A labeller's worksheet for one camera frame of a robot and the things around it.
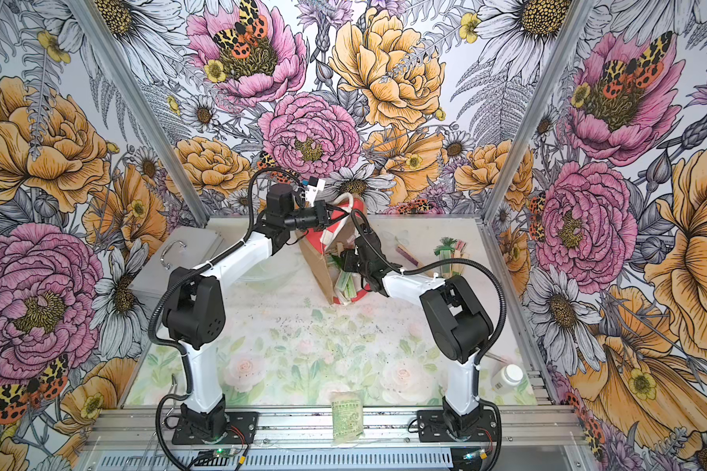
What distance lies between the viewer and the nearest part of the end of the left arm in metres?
0.72

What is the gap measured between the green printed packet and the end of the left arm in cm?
46

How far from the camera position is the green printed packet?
730 millimetres
